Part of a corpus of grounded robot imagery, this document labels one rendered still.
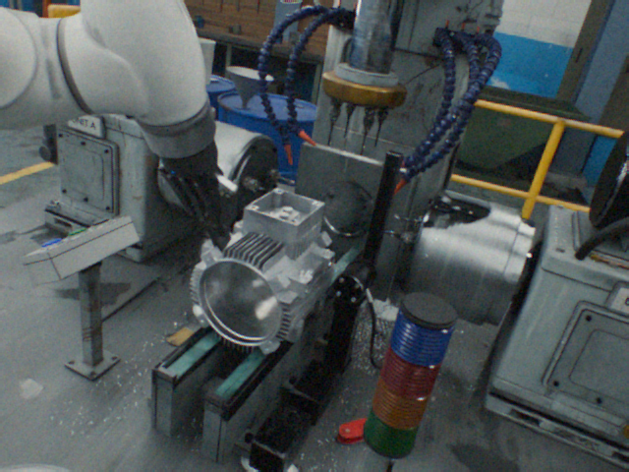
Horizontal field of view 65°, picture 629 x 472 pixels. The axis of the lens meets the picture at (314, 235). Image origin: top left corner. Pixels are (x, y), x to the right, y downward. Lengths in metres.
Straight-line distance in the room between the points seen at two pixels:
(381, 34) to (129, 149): 0.62
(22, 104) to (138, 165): 0.68
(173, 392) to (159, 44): 0.52
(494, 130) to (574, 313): 4.29
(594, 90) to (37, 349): 5.58
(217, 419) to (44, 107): 0.49
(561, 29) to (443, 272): 5.36
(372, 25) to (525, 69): 5.20
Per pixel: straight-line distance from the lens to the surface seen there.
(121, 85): 0.57
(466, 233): 0.98
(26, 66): 0.57
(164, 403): 0.87
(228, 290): 0.93
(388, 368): 0.56
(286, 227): 0.82
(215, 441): 0.85
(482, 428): 1.06
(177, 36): 0.55
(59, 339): 1.11
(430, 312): 0.52
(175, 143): 0.62
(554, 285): 0.95
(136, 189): 1.26
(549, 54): 6.21
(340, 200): 1.23
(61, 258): 0.85
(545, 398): 1.07
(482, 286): 0.98
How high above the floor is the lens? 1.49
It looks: 26 degrees down
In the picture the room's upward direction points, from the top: 10 degrees clockwise
